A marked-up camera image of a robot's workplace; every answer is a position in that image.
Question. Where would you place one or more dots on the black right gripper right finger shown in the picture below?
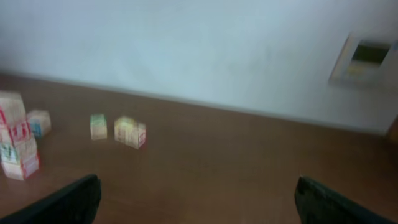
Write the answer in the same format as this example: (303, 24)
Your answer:
(318, 204)

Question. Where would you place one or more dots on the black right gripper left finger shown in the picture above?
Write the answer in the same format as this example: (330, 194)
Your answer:
(78, 202)

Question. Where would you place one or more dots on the red I wooden block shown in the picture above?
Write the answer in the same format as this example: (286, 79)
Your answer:
(16, 133)

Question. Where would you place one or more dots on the green N wooden block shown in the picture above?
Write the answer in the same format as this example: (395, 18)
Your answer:
(98, 127)

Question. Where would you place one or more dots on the yellow J wooden block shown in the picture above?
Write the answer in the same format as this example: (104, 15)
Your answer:
(122, 127)

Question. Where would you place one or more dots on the yellow W wooden block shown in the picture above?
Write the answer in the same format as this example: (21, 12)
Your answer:
(135, 135)

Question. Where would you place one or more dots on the pretzel picture wooden block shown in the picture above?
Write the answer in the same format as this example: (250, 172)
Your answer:
(40, 123)

